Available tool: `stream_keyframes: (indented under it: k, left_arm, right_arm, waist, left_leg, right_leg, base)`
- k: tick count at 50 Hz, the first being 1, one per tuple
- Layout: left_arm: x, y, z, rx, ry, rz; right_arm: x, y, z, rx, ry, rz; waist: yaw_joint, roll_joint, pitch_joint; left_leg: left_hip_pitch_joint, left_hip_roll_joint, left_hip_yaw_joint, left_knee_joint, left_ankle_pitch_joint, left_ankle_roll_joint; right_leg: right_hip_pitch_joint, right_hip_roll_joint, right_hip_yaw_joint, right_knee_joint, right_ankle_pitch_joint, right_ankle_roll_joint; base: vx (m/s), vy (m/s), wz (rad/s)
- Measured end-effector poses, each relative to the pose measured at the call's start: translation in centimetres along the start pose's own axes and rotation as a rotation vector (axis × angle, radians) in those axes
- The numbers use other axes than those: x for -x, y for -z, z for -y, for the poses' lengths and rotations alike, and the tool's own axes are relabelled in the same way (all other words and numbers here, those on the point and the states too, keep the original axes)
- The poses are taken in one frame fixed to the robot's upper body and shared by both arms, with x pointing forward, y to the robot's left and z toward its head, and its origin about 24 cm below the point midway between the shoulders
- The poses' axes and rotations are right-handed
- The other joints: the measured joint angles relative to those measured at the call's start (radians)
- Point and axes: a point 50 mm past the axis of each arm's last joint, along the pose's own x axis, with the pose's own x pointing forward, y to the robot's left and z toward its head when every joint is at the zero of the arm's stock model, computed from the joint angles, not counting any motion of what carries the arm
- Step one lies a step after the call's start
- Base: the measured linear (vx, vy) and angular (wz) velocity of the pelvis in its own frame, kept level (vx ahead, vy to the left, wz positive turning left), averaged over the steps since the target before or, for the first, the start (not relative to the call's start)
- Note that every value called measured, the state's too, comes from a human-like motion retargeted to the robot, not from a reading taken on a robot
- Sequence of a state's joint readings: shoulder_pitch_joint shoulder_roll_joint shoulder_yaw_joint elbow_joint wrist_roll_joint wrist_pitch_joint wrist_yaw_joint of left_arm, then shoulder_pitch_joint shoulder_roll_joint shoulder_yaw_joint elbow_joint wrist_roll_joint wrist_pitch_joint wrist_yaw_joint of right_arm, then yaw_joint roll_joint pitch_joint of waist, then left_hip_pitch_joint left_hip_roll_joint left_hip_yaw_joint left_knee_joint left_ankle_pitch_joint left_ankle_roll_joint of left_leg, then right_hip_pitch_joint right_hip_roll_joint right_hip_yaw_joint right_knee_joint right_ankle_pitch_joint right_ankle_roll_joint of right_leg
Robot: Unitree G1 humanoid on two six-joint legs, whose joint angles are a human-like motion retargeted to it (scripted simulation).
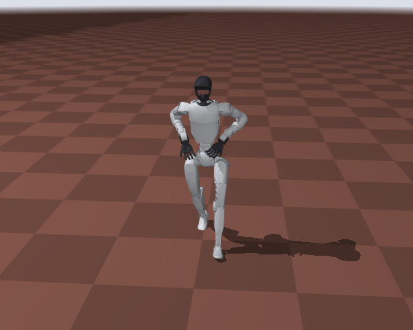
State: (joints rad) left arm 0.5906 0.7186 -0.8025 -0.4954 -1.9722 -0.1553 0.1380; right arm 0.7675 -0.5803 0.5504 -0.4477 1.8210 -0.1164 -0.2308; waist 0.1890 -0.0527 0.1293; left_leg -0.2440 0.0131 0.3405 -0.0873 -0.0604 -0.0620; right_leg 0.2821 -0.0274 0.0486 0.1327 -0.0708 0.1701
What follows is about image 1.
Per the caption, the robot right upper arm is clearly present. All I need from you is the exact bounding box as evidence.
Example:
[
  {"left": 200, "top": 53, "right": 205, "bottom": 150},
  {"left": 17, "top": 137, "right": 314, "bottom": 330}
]
[{"left": 171, "top": 102, "right": 190, "bottom": 120}]

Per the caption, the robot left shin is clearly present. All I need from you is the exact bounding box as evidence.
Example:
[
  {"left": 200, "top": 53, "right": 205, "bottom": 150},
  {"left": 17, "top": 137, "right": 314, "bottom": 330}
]
[{"left": 214, "top": 205, "right": 225, "bottom": 248}]

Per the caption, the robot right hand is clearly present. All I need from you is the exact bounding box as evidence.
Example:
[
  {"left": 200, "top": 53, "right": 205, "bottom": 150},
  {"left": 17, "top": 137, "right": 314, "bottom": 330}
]
[{"left": 180, "top": 136, "right": 196, "bottom": 160}]

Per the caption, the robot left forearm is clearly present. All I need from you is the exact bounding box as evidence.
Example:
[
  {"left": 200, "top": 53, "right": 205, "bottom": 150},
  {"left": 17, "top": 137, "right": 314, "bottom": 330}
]
[{"left": 220, "top": 117, "right": 248, "bottom": 142}]

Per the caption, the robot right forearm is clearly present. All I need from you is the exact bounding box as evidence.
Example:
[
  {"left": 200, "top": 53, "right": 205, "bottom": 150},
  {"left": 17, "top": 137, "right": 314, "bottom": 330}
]
[{"left": 170, "top": 112, "right": 188, "bottom": 141}]

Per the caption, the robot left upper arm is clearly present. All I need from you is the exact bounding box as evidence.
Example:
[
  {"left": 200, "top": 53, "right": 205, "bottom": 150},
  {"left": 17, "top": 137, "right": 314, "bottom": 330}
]
[{"left": 218, "top": 102, "right": 248, "bottom": 122}]

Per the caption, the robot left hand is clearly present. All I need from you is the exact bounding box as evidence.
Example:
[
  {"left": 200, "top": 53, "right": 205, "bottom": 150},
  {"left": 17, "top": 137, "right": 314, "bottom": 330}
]
[{"left": 205, "top": 137, "right": 229, "bottom": 158}]

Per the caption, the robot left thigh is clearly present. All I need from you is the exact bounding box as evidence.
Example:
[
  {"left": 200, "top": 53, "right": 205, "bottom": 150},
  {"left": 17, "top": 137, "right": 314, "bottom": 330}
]
[{"left": 213, "top": 156, "right": 229, "bottom": 212}]

